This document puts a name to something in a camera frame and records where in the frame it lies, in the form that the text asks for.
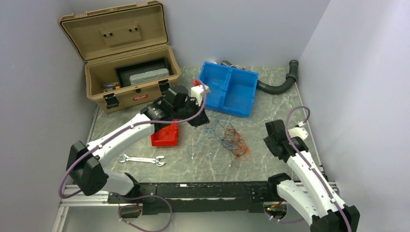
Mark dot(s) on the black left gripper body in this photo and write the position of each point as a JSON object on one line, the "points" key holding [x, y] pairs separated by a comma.
{"points": [[187, 110]]}

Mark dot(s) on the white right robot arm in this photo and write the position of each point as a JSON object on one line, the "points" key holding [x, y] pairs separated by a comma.
{"points": [[318, 203]]}

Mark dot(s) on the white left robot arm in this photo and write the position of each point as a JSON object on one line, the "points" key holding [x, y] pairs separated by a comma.
{"points": [[87, 162]]}

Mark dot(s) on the red plastic bin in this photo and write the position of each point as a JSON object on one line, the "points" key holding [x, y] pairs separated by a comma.
{"points": [[166, 137]]}

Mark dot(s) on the blue plastic divided bin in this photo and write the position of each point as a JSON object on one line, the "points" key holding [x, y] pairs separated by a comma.
{"points": [[232, 90]]}

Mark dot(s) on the grey case in toolbox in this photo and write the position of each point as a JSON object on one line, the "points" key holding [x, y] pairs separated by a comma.
{"points": [[148, 76]]}

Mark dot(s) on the silver open-end wrench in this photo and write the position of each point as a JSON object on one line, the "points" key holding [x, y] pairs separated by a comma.
{"points": [[157, 160]]}

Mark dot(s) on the yellow black tool in toolbox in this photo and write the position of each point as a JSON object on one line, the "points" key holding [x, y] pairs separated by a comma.
{"points": [[111, 86]]}

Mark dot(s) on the tan plastic toolbox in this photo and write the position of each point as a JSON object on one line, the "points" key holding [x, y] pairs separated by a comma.
{"points": [[118, 42]]}

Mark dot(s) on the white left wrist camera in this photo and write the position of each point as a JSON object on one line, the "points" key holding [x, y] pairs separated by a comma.
{"points": [[198, 92]]}

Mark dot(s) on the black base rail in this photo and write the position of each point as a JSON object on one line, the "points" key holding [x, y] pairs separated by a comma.
{"points": [[155, 198]]}

